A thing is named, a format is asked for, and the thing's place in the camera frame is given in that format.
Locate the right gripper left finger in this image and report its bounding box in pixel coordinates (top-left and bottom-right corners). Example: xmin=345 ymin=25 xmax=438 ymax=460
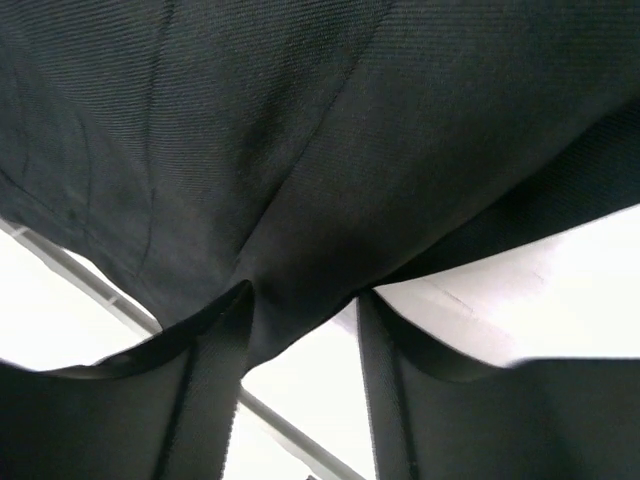
xmin=1 ymin=282 xmax=254 ymax=480

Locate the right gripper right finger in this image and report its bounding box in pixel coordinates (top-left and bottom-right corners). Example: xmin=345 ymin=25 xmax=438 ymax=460
xmin=357 ymin=291 xmax=639 ymax=479

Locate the black skirt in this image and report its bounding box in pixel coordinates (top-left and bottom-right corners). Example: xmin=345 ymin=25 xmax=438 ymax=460
xmin=1 ymin=1 xmax=639 ymax=366

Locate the front aluminium rail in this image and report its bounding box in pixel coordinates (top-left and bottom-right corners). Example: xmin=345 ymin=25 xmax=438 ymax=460
xmin=1 ymin=222 xmax=374 ymax=479

